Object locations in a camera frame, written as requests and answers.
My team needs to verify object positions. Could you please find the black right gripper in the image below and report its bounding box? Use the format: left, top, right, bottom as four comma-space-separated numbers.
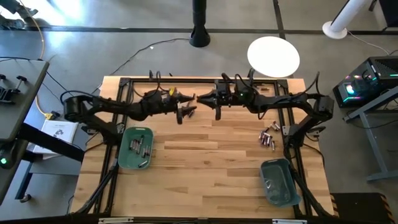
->
197, 80, 237, 121

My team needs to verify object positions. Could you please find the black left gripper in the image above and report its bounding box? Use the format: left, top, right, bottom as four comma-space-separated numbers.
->
152, 88, 198, 125

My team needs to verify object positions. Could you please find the green plastic bin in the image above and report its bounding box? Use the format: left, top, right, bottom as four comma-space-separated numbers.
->
118, 126, 155, 170

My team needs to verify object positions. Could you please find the blue-green plastic bin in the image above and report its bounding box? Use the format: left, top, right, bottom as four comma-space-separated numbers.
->
259, 157, 302, 208

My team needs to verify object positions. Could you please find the black pole base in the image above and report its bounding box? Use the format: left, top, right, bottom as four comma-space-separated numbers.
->
188, 0, 211, 49

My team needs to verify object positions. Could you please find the white paper booklet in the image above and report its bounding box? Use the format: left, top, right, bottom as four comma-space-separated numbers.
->
32, 119, 78, 155

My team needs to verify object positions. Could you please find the white label strip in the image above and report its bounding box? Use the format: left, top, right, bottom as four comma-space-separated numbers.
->
98, 217, 134, 224
272, 218, 308, 224

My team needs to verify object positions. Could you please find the white pole with base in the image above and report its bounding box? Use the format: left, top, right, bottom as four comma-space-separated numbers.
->
322, 0, 371, 40

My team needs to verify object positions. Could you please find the black computer with lights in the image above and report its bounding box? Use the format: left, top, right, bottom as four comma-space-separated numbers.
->
331, 55, 398, 109

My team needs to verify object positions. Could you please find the grey side table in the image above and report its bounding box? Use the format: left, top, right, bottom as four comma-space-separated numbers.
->
0, 58, 85, 206

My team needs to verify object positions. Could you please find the black clamp tool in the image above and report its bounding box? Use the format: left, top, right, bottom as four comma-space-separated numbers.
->
0, 73, 28, 103

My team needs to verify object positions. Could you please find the black device with green light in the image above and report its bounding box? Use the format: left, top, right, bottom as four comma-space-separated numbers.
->
0, 139, 20, 170

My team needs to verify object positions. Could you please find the black hazard-striped mat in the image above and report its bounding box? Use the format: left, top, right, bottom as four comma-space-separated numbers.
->
330, 192, 394, 224

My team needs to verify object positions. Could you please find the black cabinet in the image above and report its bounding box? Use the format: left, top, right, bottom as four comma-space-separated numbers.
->
377, 0, 398, 28

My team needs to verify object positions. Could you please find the black aluminium table frame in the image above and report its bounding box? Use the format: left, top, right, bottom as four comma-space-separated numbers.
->
70, 76, 336, 224

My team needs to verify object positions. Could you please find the black floor cable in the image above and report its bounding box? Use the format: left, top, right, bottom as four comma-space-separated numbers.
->
91, 37, 191, 94

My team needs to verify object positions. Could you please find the yellow floor cable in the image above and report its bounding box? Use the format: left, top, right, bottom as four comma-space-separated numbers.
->
17, 0, 53, 121

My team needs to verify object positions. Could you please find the grey desk frame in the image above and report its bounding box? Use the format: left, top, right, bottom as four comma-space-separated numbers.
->
343, 86, 398, 183

